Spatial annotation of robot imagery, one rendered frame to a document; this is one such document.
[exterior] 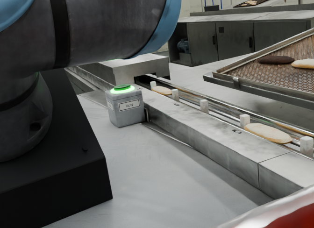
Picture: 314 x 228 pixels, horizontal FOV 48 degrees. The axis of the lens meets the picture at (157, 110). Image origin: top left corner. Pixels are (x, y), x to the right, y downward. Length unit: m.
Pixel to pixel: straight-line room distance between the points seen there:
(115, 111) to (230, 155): 0.34
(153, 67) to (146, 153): 0.47
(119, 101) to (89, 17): 0.45
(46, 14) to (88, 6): 0.04
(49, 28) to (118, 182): 0.29
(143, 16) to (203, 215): 0.25
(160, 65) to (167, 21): 0.69
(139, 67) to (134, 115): 0.28
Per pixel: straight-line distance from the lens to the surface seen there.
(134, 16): 0.37
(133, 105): 0.80
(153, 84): 0.99
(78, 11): 0.35
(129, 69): 1.04
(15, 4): 0.32
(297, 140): 0.57
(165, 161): 0.60
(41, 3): 0.34
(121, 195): 0.52
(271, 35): 3.72
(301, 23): 3.43
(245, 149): 0.52
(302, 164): 0.47
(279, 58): 0.87
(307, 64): 0.80
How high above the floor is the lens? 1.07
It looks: 16 degrees down
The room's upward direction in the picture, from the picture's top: 8 degrees counter-clockwise
